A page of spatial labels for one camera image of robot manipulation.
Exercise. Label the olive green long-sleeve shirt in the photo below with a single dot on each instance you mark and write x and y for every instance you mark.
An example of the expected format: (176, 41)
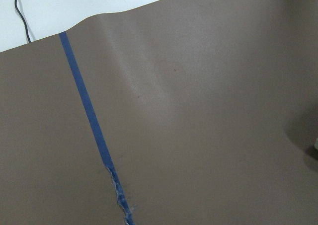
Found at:
(316, 144)

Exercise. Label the brown paper table cover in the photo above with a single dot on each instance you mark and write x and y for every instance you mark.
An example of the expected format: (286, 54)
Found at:
(180, 112)

